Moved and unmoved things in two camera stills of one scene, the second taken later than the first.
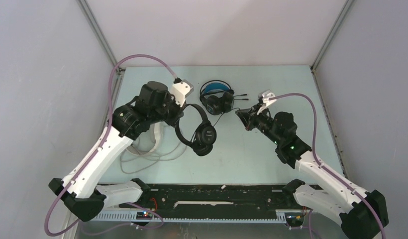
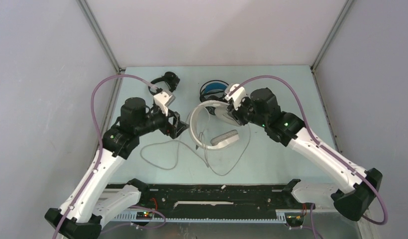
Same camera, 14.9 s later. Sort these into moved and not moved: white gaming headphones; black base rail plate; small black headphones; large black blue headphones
Moved: small black headphones; white gaming headphones
Not moved: black base rail plate; large black blue headphones
